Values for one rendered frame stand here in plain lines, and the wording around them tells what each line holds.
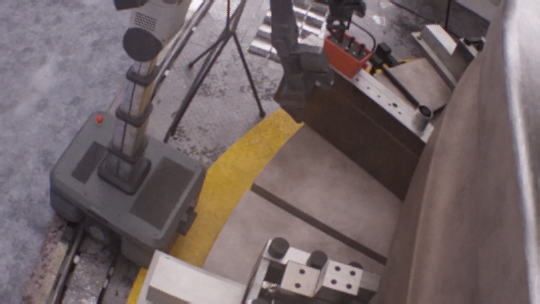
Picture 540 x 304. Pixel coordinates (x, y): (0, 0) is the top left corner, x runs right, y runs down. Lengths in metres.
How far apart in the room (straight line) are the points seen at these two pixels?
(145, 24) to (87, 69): 1.54
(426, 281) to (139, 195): 1.42
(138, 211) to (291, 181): 0.69
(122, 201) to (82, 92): 0.94
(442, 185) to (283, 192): 1.02
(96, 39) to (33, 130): 0.83
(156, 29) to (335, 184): 1.26
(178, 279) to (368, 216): 1.00
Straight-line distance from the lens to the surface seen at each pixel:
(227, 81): 3.77
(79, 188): 2.84
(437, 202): 2.10
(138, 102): 2.52
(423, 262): 1.94
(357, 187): 3.12
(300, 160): 3.10
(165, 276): 2.42
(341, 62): 2.97
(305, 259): 2.34
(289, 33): 1.80
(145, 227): 2.77
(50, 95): 3.56
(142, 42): 2.26
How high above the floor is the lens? 2.55
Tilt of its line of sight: 47 degrees down
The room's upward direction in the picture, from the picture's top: 23 degrees clockwise
